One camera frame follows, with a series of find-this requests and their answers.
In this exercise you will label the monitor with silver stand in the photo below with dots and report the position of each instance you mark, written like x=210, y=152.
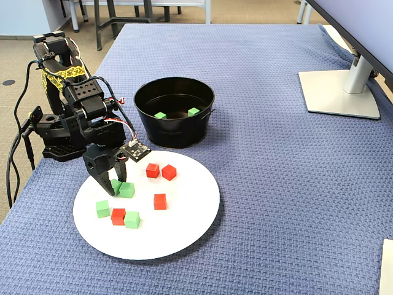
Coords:
x=337, y=95

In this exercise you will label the black metal bucket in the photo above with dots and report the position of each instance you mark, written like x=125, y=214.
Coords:
x=172, y=135

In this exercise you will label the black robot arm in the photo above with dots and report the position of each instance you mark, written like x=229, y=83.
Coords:
x=83, y=92

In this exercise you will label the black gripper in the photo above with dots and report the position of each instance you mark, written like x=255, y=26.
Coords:
x=99, y=164

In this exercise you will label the light gray table leg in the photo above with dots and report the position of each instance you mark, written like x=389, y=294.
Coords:
x=74, y=18

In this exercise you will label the dark metal stool frame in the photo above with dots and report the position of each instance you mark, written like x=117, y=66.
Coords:
x=97, y=30

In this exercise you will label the green cube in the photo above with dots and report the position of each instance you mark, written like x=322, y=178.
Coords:
x=116, y=184
x=160, y=115
x=132, y=220
x=193, y=112
x=102, y=209
x=127, y=190

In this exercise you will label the blue woven table cloth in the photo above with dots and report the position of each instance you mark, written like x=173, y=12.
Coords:
x=261, y=169

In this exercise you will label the dark chair leg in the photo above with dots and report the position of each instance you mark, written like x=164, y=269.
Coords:
x=83, y=12
x=166, y=12
x=63, y=8

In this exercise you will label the light blue cabinet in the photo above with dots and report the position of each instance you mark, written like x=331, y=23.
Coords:
x=24, y=15

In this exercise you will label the black floor disc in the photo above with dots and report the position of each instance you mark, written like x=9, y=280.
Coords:
x=7, y=82

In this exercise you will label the red cube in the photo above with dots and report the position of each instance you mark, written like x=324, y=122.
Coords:
x=152, y=170
x=118, y=216
x=160, y=202
x=169, y=172

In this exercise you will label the white flat board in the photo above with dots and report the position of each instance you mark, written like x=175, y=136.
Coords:
x=387, y=270

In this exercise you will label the white round plate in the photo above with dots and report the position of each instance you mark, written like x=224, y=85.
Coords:
x=184, y=221

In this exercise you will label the light gray table frame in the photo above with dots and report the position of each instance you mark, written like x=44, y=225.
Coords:
x=208, y=12

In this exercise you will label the black wrist camera board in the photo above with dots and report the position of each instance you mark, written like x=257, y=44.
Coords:
x=136, y=150

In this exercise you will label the gray chair legs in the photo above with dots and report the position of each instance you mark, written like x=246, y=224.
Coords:
x=308, y=13

